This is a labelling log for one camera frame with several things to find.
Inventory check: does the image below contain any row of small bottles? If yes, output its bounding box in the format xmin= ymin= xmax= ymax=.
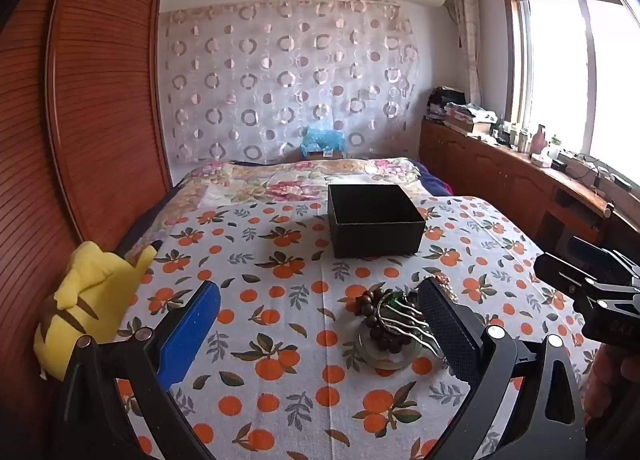
xmin=492 ymin=122 xmax=562 ymax=162

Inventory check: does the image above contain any window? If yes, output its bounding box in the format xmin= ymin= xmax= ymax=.
xmin=500 ymin=0 xmax=640 ymax=186

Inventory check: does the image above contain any wooden louvered wardrobe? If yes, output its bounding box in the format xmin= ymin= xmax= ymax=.
xmin=0 ymin=0 xmax=173 ymax=460

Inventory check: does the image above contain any blue plastic bag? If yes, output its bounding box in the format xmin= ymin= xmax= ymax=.
xmin=301 ymin=125 xmax=347 ymax=153

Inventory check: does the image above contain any yellow plush toy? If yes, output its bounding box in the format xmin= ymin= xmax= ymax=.
xmin=33 ymin=241 xmax=158 ymax=382

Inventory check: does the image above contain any orange fruit print bedsheet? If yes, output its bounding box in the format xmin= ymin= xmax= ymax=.
xmin=115 ymin=195 xmax=601 ymax=460

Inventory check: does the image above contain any pile of clothes and books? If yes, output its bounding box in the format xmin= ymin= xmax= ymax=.
xmin=425 ymin=86 xmax=499 ymax=137

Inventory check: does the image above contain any white pearl necklace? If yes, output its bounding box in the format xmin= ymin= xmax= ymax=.
xmin=432 ymin=276 xmax=459 ymax=304

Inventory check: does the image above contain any person's right hand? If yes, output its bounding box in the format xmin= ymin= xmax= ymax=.
xmin=585 ymin=340 xmax=640 ymax=441

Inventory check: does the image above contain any dark blue blanket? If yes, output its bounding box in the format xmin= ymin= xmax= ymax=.
xmin=416 ymin=162 xmax=455 ymax=199

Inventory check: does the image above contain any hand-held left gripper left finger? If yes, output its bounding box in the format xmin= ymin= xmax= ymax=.
xmin=52 ymin=281 xmax=221 ymax=460

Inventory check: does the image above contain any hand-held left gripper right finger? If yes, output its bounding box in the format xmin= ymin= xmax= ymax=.
xmin=417 ymin=277 xmax=587 ymax=460

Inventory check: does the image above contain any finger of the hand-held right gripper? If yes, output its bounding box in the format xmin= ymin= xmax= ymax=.
xmin=534 ymin=252 xmax=640 ymax=302
xmin=567 ymin=236 xmax=640 ymax=286

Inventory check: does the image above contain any brown wooden bead bracelet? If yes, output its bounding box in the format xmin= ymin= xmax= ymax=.
xmin=354 ymin=287 xmax=408 ymax=355

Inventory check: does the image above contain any circle pattern sheer wall cloth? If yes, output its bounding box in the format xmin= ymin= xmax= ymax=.
xmin=160 ymin=0 xmax=420 ymax=165

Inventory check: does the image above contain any floral quilt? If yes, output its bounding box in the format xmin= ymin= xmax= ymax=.
xmin=150 ymin=157 xmax=426 ymax=241

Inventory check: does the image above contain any green silver striped hair claw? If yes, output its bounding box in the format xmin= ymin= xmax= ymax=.
xmin=375 ymin=291 xmax=442 ymax=357

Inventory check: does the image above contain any black square box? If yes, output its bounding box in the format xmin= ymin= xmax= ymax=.
xmin=327 ymin=184 xmax=427 ymax=259

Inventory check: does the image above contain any wooden sideboard cabinet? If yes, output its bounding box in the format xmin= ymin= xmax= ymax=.
xmin=419 ymin=117 xmax=640 ymax=253

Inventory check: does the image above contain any patterned window curtain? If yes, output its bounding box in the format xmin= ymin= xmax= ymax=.
xmin=448 ymin=0 xmax=484 ymax=108

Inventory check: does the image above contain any translucent jade bangle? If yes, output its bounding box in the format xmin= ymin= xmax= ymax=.
xmin=357 ymin=320 xmax=425 ymax=370

